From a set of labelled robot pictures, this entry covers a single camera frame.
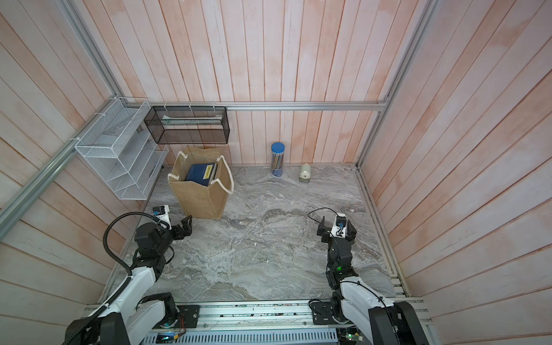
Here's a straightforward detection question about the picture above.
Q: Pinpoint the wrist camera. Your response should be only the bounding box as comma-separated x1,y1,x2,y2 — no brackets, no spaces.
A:
152,205,171,230
331,213,348,238

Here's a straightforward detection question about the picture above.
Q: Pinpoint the aluminium front rail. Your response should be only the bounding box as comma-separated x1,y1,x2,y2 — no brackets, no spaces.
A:
81,296,434,335

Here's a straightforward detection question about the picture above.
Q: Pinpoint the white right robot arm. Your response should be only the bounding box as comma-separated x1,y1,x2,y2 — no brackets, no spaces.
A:
316,213,429,344

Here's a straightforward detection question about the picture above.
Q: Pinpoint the navy book yellow label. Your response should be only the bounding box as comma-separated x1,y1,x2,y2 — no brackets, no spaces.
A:
185,162,217,186

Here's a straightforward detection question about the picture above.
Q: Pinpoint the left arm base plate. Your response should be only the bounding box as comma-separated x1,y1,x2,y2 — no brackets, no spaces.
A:
153,305,200,331

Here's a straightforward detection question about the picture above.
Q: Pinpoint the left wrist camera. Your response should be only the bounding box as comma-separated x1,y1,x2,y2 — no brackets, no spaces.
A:
152,205,171,230

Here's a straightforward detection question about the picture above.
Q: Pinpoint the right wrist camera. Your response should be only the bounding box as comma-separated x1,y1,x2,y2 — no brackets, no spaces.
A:
331,213,348,238

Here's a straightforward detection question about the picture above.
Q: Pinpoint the black mesh wall basket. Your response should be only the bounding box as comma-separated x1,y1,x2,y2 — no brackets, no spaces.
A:
145,105,230,145

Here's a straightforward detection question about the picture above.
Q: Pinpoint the white wire mesh shelf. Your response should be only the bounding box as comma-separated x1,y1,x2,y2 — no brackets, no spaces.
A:
76,97,168,201

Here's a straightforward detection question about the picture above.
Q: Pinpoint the clear pencil tube blue lid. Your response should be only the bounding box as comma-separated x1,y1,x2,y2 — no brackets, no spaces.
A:
271,142,285,177

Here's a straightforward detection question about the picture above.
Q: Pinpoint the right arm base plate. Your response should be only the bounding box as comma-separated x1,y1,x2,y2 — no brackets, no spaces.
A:
308,298,348,325

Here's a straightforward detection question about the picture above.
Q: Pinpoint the tan canvas bag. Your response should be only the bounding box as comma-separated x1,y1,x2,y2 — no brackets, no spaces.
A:
168,146,234,219

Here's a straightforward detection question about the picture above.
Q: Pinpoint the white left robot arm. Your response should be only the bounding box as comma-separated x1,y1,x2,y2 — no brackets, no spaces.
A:
64,211,193,344

